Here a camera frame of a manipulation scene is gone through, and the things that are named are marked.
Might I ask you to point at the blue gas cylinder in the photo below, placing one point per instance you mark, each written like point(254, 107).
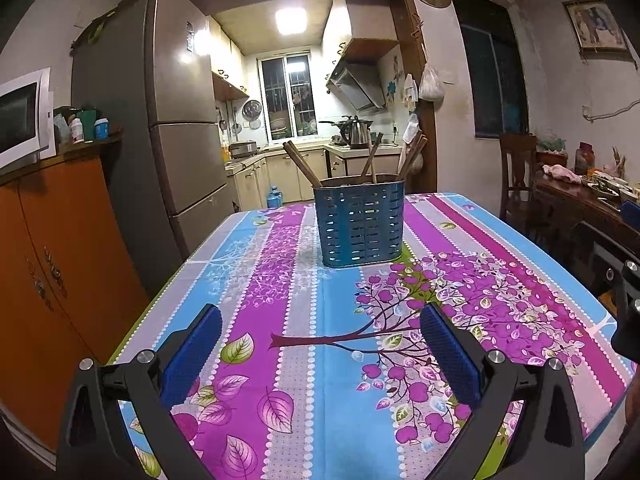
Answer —
point(274, 198)

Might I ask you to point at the colourful floral tablecloth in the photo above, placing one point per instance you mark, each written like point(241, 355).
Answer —
point(322, 373)

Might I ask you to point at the steel range hood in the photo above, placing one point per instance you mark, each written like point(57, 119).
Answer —
point(360, 85)

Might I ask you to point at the wooden chopstick green band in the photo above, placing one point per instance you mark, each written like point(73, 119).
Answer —
point(415, 149)

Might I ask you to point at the dark wooden chopstick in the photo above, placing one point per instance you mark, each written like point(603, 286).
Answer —
point(297, 158)

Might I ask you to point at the dark blue room window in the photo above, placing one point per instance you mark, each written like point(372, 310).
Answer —
point(495, 67)

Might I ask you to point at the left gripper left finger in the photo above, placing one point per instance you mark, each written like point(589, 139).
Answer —
point(94, 442)

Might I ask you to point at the kitchen window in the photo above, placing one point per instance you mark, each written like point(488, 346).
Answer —
point(288, 96)

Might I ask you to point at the dark wooden side table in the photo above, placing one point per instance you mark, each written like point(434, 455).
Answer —
point(560, 207)

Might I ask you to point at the wooden chair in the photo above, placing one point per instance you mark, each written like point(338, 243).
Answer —
point(518, 169)

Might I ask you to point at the steel electric kettle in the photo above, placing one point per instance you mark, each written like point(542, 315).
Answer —
point(356, 132)

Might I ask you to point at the white microwave oven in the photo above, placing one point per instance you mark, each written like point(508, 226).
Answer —
point(27, 128)

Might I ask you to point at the white hanging plastic bag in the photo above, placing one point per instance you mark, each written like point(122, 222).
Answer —
point(430, 88)

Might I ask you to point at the grey tall refrigerator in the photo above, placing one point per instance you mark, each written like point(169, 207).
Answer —
point(143, 66)

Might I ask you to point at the beige kitchen cabinets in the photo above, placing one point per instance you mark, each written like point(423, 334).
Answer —
point(251, 178)

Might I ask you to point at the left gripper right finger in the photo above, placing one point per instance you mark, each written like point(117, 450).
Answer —
point(547, 442)

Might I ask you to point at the blue perforated utensil holder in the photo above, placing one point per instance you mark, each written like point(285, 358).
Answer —
point(360, 220)

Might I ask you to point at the framed wall picture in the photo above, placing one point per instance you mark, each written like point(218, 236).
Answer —
point(596, 31)

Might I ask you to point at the orange wooden cabinet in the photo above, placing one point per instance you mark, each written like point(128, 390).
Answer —
point(69, 290)

